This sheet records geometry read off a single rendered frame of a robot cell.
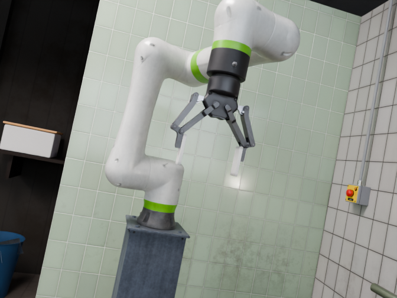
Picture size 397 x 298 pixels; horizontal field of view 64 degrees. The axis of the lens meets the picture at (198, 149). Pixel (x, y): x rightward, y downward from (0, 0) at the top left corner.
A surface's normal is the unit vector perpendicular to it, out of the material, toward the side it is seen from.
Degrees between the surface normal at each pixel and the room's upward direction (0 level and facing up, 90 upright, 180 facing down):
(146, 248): 90
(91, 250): 90
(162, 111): 90
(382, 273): 90
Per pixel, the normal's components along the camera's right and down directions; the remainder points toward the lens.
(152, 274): 0.25, 0.00
